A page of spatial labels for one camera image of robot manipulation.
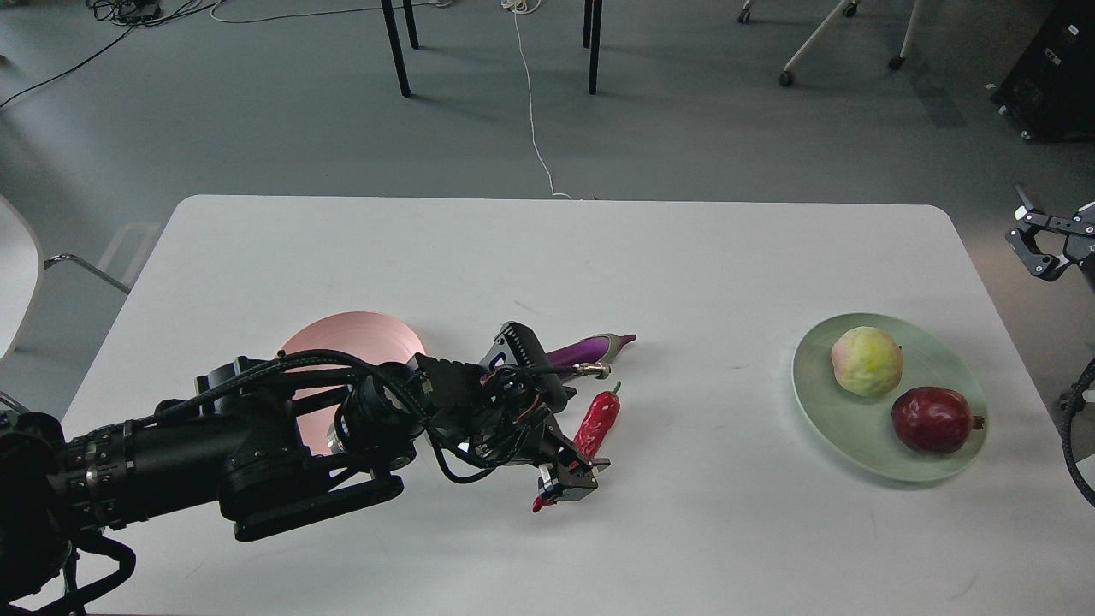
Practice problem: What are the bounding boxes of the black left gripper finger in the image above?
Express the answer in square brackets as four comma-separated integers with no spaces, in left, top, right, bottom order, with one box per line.
[535,464,599,504]
[548,428,613,480]

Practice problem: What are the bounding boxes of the pink plastic plate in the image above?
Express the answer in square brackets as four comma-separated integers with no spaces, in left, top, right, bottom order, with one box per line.
[281,311,425,456]

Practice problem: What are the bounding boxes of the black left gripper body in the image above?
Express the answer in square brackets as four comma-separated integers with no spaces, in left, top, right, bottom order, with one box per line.
[411,321,577,484]

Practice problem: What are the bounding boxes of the black table leg right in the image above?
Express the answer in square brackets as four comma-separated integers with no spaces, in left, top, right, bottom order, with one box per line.
[583,0,603,95]

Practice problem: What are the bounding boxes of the white chair base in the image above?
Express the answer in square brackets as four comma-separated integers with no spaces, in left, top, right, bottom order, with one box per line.
[739,0,925,88]

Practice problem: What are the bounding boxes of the black floor cables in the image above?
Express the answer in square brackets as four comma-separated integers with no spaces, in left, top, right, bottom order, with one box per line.
[0,0,223,111]

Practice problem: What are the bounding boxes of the yellow-green apple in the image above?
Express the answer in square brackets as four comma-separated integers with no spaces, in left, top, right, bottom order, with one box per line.
[830,326,904,398]

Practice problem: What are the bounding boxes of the purple eggplant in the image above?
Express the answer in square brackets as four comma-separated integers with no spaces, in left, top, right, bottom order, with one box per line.
[479,333,638,382]

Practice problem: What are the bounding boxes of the black table leg left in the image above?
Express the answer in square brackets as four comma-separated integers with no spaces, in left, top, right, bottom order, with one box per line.
[380,1,420,98]

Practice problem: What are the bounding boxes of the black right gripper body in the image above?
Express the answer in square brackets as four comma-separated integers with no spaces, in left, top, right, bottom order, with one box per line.
[1065,202,1094,293]

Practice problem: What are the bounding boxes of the black box on floor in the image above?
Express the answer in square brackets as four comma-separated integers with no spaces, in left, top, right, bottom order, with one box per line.
[991,1,1094,143]

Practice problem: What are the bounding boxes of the green plastic plate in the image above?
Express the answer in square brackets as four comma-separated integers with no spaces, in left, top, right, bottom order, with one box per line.
[791,312,990,483]

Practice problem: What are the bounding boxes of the black table leg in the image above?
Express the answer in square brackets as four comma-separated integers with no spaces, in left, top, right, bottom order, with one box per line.
[583,0,603,95]
[380,1,420,98]

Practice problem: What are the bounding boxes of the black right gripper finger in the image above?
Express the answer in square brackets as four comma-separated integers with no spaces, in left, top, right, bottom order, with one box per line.
[1005,226,1073,283]
[1014,183,1079,234]

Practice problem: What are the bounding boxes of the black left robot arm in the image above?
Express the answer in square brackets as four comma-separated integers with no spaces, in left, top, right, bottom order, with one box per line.
[3,321,633,615]

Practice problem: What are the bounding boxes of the white floor cable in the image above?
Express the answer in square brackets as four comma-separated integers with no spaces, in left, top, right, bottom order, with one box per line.
[500,0,574,200]

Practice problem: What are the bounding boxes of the red chili pepper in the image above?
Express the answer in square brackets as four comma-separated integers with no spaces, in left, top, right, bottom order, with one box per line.
[531,382,621,513]

